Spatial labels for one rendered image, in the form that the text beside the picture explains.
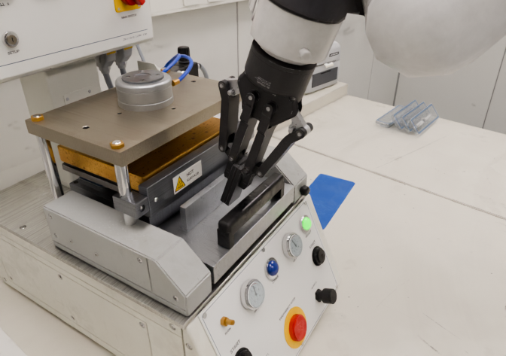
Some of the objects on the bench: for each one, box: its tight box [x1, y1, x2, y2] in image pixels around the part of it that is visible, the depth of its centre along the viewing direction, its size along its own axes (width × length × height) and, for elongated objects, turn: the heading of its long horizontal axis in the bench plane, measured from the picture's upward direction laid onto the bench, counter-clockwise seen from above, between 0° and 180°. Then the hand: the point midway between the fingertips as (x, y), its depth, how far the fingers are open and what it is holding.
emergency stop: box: [289, 314, 307, 342], centre depth 66 cm, size 2×4×4 cm, turn 148°
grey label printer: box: [304, 41, 340, 93], centre depth 163 cm, size 25×20×17 cm
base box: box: [0, 194, 341, 356], centre depth 76 cm, size 54×38×17 cm
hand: (236, 181), depth 59 cm, fingers closed
